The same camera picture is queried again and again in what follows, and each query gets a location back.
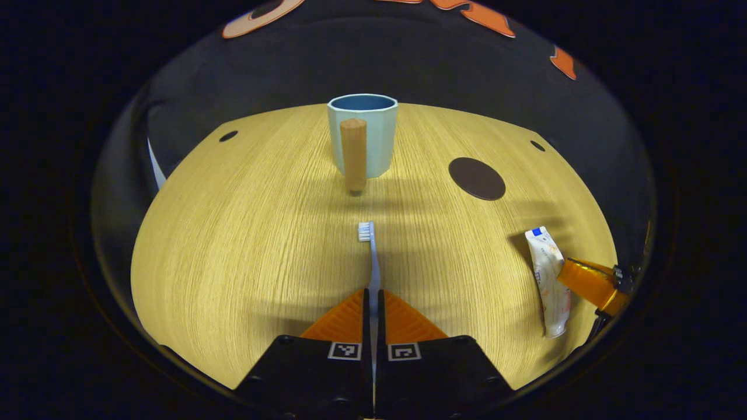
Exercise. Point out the white toothpaste tube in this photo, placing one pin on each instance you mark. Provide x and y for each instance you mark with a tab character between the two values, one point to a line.
548	280

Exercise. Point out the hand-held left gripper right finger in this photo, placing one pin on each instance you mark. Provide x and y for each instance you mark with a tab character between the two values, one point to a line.
381	326

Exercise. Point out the blue white toothbrush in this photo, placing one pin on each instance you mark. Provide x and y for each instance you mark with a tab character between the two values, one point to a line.
374	268

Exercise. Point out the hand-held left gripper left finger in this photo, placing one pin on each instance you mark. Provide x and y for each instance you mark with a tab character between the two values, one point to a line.
366	326

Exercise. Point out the black backdrop cloth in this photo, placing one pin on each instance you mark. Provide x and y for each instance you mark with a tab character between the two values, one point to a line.
362	58

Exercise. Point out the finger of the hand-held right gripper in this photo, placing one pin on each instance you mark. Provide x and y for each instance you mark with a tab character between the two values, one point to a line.
589	283

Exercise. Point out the dark brown round coaster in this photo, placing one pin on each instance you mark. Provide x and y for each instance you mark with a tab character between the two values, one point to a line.
477	178

